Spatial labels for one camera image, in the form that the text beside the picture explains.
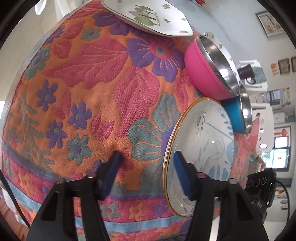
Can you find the dark mug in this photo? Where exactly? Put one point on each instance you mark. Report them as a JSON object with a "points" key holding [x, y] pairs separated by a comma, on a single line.
{"points": [[247, 73]]}

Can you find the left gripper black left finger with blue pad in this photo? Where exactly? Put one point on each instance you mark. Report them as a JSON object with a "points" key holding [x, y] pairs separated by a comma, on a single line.
{"points": [[55, 218]]}

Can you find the colourful floral tablecloth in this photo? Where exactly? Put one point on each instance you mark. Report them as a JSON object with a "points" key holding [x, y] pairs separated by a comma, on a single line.
{"points": [[92, 86]]}

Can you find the blue steel bowl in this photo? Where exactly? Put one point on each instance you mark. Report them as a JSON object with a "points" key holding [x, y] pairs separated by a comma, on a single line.
{"points": [[240, 112]]}

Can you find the square white green-leaf plate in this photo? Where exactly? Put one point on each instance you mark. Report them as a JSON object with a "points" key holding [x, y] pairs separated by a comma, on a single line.
{"points": [[157, 17]]}

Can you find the framed picture on wall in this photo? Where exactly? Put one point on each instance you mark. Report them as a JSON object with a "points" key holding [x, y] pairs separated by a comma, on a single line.
{"points": [[270, 24]]}

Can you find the small white floral plate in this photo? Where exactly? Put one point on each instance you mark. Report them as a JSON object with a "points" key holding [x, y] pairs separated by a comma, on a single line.
{"points": [[217, 42]]}

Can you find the round blue sunflower plate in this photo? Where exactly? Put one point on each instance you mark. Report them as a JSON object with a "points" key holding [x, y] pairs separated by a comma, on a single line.
{"points": [[205, 137]]}

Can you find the pink steel bowl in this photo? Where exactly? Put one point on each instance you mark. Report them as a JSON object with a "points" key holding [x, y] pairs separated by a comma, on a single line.
{"points": [[210, 71]]}

